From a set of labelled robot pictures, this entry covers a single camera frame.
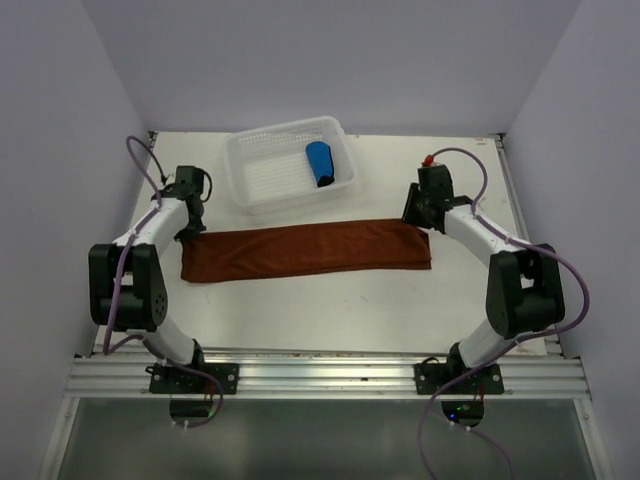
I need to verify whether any brown towel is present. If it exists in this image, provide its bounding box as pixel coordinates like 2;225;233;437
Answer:
181;219;432;284

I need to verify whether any white plastic basket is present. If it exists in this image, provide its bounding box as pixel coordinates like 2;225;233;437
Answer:
222;116;358;215

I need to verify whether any blue and grey towel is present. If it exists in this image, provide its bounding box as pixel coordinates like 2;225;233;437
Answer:
305;141;335;188

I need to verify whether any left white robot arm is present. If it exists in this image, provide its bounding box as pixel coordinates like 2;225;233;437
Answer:
88;166;212;393

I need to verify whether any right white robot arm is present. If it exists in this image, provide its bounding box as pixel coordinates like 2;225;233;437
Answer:
402;164;565;393

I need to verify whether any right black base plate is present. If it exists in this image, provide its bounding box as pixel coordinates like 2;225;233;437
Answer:
413;357;505;395

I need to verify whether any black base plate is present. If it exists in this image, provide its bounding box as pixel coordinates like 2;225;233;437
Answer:
413;357;505;395
145;363;240;395

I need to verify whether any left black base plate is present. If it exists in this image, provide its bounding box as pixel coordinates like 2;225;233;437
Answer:
145;363;240;395

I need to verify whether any aluminium rail frame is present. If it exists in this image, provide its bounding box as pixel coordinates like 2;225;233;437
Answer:
37;130;614;480

